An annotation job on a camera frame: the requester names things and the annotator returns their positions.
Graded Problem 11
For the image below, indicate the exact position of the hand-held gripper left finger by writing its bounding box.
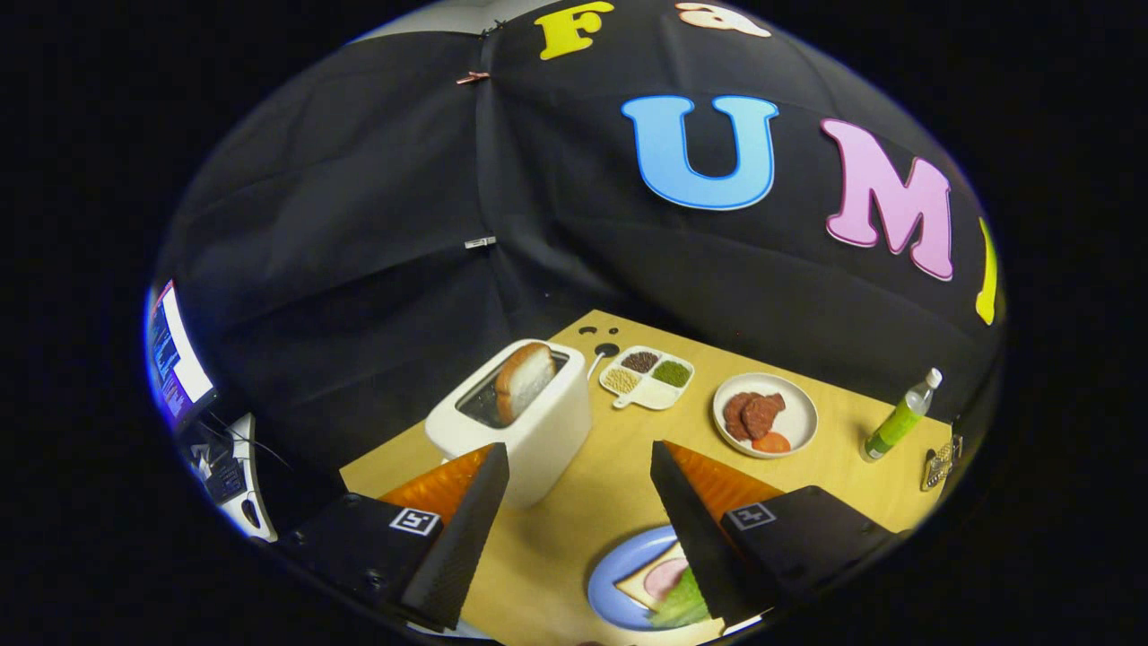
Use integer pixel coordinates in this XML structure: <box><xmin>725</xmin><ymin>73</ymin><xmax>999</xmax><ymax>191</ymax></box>
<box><xmin>274</xmin><ymin>442</ymin><xmax>510</xmax><ymax>632</ymax></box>

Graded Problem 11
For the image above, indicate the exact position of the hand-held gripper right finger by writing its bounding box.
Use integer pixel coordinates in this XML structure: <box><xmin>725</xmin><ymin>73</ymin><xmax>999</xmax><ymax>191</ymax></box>
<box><xmin>650</xmin><ymin>440</ymin><xmax>898</xmax><ymax>629</ymax></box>

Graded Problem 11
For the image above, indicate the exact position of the green lettuce leaf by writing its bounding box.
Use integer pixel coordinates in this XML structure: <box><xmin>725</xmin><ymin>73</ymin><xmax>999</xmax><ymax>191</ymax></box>
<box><xmin>648</xmin><ymin>567</ymin><xmax>711</xmax><ymax>629</ymax></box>

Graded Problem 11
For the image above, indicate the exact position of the toasted bread slice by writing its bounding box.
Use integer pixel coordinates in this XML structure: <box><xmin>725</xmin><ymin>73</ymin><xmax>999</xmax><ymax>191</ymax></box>
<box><xmin>494</xmin><ymin>342</ymin><xmax>557</xmax><ymax>426</ymax></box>

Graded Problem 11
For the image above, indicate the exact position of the pink ham slice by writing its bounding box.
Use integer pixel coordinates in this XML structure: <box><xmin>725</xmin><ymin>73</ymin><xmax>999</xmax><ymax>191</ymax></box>
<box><xmin>643</xmin><ymin>558</ymin><xmax>690</xmax><ymax>602</ymax></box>

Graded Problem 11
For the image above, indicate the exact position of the white bread slice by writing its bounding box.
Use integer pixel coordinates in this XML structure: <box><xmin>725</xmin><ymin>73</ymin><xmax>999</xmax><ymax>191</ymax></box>
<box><xmin>614</xmin><ymin>541</ymin><xmax>691</xmax><ymax>613</ymax></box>

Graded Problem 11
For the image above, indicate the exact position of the blue round plate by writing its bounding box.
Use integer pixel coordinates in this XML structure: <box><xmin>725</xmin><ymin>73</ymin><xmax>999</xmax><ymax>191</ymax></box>
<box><xmin>587</xmin><ymin>526</ymin><xmax>718</xmax><ymax>632</ymax></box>

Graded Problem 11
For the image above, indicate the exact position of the small brown meat slice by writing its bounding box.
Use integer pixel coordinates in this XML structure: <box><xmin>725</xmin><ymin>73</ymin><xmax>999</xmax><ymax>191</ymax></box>
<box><xmin>723</xmin><ymin>392</ymin><xmax>763</xmax><ymax>441</ymax></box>

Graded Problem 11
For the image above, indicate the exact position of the large brown meat slice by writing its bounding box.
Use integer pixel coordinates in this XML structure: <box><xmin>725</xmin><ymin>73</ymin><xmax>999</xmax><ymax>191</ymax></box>
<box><xmin>742</xmin><ymin>393</ymin><xmax>787</xmax><ymax>441</ymax></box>

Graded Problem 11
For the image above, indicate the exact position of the white toaster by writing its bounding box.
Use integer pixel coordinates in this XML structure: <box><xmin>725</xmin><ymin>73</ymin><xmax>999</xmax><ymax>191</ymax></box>
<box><xmin>425</xmin><ymin>338</ymin><xmax>593</xmax><ymax>511</ymax></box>

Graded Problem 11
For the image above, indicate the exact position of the white divided condiment tray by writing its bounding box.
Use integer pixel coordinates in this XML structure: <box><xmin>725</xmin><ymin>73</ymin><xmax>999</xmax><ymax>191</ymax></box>
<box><xmin>598</xmin><ymin>345</ymin><xmax>696</xmax><ymax>411</ymax></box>

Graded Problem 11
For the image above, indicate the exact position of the white round plate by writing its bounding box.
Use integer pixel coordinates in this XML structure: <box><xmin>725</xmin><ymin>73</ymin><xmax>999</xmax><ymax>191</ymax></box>
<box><xmin>712</xmin><ymin>372</ymin><xmax>819</xmax><ymax>459</ymax></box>

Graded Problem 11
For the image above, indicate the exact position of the white side table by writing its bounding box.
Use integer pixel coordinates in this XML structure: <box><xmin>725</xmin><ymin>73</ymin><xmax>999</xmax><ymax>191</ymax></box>
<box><xmin>184</xmin><ymin>413</ymin><xmax>279</xmax><ymax>543</ymax></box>

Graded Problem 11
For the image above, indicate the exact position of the green label plastic bottle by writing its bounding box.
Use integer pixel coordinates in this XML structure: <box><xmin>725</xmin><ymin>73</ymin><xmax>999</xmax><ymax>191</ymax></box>
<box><xmin>862</xmin><ymin>367</ymin><xmax>944</xmax><ymax>462</ymax></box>

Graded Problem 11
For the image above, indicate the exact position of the computer monitor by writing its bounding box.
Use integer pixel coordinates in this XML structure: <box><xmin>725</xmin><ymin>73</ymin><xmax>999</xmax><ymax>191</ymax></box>
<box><xmin>145</xmin><ymin>280</ymin><xmax>216</xmax><ymax>432</ymax></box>

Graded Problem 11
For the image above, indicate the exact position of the black backdrop cloth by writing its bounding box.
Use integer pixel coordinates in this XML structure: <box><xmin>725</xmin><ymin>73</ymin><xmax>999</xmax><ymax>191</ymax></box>
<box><xmin>152</xmin><ymin>0</ymin><xmax>1005</xmax><ymax>476</ymax></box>

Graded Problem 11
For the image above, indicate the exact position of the wire mesh utensil holder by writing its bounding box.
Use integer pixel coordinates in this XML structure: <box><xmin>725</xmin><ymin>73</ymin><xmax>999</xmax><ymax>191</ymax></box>
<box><xmin>921</xmin><ymin>435</ymin><xmax>965</xmax><ymax>492</ymax></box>

